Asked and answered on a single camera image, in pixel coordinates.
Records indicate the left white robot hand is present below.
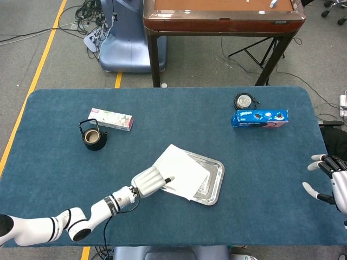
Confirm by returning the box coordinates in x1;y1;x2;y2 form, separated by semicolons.
131;166;176;198

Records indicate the wheeled office chair base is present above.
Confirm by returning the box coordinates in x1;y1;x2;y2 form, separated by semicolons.
321;0;347;27

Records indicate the black tripod stand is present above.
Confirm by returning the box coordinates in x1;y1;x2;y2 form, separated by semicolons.
227;36;286;70

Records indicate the black teapot with handle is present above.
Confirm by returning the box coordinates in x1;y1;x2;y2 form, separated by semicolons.
78;118;108;152

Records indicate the white paper sheet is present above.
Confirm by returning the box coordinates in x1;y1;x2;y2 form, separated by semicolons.
153;144;210;202

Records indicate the round tin with black cable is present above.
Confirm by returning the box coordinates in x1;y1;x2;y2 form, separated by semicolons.
234;93;261;111

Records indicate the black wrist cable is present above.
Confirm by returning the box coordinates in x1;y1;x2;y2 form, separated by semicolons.
102;188;142;260

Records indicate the long black floor cable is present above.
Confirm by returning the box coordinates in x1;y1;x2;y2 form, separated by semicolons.
276;69;341;109

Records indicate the tangled floor cable bundle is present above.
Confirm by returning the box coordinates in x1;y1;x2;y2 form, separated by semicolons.
73;0;114;60

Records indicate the black flat bar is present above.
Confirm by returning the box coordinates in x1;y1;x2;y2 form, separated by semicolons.
317;120;344;127

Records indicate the blue felt table cover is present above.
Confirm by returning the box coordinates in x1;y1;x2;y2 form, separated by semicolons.
0;86;336;248

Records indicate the floral cling film box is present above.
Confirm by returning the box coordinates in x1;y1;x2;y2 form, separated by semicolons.
87;108;134;132

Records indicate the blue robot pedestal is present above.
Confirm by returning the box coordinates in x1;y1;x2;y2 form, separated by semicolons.
99;0;168;73

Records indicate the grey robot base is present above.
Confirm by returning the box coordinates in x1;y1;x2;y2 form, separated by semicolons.
112;245;231;260

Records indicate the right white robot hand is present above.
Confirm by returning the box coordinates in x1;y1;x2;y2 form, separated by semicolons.
302;154;347;215

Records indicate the white power strip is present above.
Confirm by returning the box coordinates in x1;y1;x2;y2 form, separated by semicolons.
338;93;347;118

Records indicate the blue Oreo cookie box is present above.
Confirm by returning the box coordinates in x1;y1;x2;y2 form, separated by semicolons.
230;109;289;128

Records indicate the rectangular metal tray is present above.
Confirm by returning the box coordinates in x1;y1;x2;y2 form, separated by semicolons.
159;151;226;206

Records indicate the brown mahjong table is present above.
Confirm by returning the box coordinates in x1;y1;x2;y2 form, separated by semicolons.
143;0;307;88

